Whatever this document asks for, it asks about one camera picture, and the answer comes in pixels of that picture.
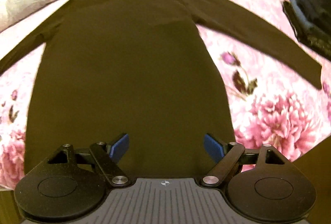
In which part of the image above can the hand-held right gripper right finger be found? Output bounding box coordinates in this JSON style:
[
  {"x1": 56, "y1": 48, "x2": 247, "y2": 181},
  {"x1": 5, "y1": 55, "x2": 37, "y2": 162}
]
[{"x1": 202, "y1": 133, "x2": 285, "y2": 186}]

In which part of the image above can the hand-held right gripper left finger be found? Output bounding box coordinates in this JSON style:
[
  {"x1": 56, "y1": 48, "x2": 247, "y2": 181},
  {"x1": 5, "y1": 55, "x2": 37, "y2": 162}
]
[{"x1": 48, "y1": 133, "x2": 130, "y2": 187}]

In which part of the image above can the black long sleeve shirt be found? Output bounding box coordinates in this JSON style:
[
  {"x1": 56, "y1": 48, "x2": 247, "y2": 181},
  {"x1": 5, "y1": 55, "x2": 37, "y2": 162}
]
[{"x1": 0, "y1": 0, "x2": 323, "y2": 183}]

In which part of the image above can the dark folded clothes stack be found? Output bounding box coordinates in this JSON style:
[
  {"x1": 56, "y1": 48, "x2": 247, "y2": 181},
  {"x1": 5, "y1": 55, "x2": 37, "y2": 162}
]
[{"x1": 281, "y1": 0, "x2": 331, "y2": 60}]

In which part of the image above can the pink floral blanket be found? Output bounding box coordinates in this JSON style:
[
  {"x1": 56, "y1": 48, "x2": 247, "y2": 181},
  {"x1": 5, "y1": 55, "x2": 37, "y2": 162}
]
[{"x1": 0, "y1": 0, "x2": 331, "y2": 188}]

